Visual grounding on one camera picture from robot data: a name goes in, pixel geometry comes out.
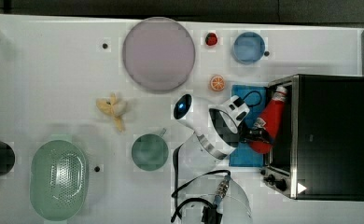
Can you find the green colander basket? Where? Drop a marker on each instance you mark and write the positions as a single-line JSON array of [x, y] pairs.
[[58, 180]]

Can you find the grey round plate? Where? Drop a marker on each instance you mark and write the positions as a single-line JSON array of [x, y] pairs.
[[158, 54]]

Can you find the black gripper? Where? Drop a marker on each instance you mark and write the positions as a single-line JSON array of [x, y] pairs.
[[247, 134]]

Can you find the orange slice toy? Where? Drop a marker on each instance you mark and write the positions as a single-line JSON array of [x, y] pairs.
[[217, 83]]

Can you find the black toaster oven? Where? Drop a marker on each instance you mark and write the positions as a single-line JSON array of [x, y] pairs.
[[318, 153]]

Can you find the green mug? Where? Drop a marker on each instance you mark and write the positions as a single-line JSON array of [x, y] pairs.
[[150, 151]]

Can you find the peeled banana toy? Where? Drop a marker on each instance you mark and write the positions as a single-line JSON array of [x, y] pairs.
[[115, 108]]

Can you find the blue round bowl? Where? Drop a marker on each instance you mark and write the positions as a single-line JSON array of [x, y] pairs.
[[248, 48]]

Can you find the red felt ketchup bottle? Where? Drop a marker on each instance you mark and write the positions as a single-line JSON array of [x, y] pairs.
[[269, 121]]

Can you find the red strawberry toy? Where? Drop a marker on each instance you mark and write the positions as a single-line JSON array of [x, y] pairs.
[[211, 39]]

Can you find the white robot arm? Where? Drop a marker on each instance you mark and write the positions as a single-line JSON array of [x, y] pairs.
[[205, 194]]

